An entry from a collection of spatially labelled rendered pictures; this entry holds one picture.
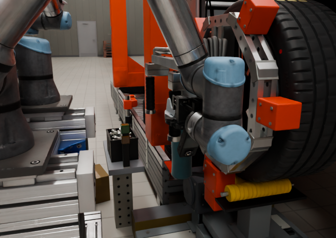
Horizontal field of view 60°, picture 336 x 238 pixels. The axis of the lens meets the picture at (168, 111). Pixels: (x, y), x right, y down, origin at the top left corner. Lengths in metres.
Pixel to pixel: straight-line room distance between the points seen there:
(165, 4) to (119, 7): 2.71
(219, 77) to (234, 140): 0.11
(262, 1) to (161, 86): 0.69
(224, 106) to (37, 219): 0.44
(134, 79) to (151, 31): 2.00
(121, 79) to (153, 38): 1.97
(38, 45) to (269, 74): 0.75
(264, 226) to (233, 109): 0.88
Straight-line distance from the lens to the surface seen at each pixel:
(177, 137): 0.85
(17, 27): 0.49
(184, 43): 0.62
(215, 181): 1.13
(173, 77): 0.80
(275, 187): 1.15
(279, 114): 0.77
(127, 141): 1.36
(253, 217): 1.30
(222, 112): 0.53
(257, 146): 0.88
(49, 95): 1.12
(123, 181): 1.66
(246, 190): 1.09
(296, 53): 0.86
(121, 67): 3.30
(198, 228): 1.50
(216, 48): 0.84
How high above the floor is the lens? 1.04
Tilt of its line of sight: 14 degrees down
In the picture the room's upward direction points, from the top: straight up
